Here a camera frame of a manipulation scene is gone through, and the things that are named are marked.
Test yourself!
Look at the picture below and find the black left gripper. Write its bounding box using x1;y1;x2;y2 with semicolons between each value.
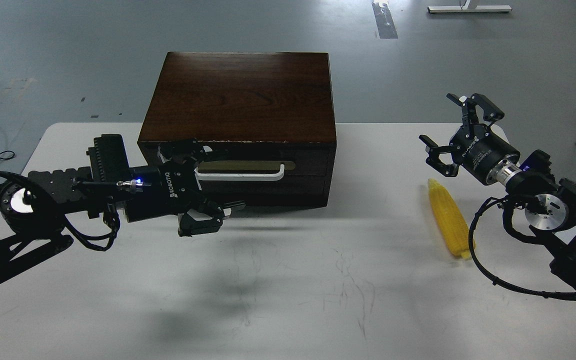
126;138;246;237

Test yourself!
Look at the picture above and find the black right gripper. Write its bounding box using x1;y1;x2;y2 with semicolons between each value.
419;92;521;186

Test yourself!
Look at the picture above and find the wooden drawer with white handle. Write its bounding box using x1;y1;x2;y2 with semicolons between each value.
140;141;333;182

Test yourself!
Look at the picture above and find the yellow corn cob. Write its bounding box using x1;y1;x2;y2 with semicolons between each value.
427;178;472;260

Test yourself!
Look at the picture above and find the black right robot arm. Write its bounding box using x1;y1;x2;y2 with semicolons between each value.
419;93;576;302

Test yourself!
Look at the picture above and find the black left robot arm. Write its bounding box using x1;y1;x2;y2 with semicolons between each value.
0;134;245;284

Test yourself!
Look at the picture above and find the dark wooden drawer cabinet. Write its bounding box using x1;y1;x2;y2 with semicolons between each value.
137;52;338;208

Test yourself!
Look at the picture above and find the white table leg base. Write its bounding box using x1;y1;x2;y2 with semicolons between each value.
427;0;513;14

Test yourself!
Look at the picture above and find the black tape strip on floor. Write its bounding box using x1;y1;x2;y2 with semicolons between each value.
371;0;399;40

